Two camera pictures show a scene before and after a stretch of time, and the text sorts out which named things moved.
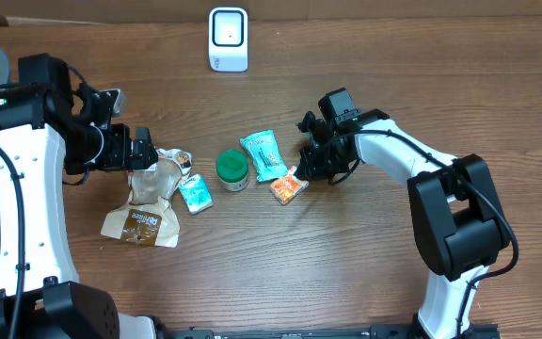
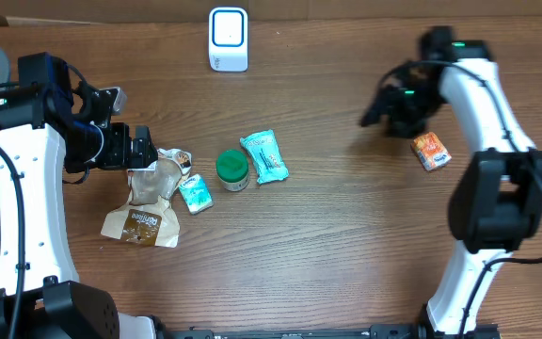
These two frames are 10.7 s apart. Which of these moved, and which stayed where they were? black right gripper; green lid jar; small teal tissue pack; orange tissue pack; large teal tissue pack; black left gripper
Moved: black right gripper; orange tissue pack
Stayed: large teal tissue pack; green lid jar; small teal tissue pack; black left gripper
